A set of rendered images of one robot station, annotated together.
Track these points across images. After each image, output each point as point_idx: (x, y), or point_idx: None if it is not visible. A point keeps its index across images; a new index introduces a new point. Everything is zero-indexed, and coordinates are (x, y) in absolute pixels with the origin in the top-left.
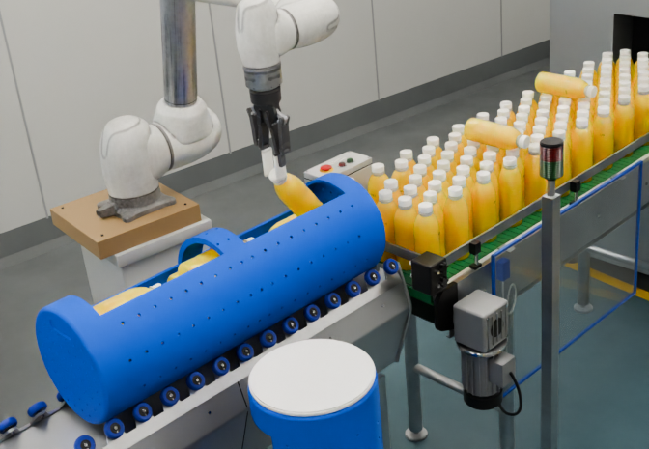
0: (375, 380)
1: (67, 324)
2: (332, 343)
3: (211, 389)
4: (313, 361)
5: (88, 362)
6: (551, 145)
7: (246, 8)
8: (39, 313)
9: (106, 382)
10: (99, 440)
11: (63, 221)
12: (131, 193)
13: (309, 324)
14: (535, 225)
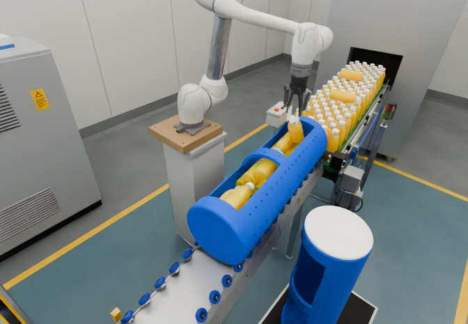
0: None
1: (221, 219)
2: (335, 208)
3: (270, 230)
4: (333, 221)
5: (235, 240)
6: (394, 104)
7: (307, 28)
8: (194, 207)
9: (246, 251)
10: (228, 271)
11: (157, 134)
12: (194, 122)
13: (298, 189)
14: (356, 134)
